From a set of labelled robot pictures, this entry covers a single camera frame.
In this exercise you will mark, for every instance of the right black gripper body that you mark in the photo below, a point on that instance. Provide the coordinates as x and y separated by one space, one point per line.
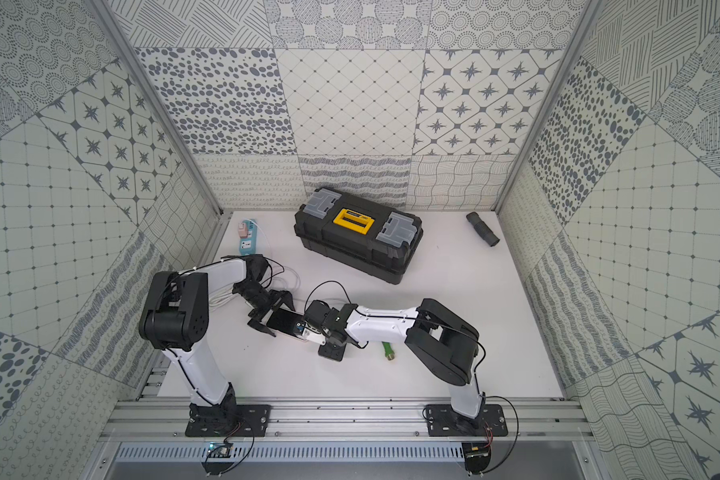
327 336

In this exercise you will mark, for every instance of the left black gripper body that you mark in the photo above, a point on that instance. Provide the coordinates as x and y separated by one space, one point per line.
264 308

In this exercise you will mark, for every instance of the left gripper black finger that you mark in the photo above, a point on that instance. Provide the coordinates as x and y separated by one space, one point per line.
263 321
281 298

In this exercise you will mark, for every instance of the black smartphone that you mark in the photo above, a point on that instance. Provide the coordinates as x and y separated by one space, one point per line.
286 322

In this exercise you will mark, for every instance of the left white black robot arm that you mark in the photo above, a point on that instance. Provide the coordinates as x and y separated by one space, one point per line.
176 316

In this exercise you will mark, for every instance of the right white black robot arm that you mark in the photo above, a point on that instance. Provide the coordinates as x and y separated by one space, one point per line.
445 343

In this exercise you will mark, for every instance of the green plastic pipe fitting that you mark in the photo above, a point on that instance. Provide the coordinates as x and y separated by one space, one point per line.
389 352

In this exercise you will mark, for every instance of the black toolbox yellow latch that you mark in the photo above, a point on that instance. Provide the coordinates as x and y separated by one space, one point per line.
370 237

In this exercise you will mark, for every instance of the black cylindrical tube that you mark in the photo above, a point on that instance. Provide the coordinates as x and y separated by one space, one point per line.
482 229

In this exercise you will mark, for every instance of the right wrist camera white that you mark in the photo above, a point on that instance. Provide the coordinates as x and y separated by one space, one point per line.
306 332

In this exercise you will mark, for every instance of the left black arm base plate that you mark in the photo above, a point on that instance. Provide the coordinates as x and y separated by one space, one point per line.
249 420

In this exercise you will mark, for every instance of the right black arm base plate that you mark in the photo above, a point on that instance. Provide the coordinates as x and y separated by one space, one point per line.
442 421

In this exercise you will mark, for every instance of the aluminium frame rail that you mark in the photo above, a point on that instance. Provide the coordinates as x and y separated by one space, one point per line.
164 419

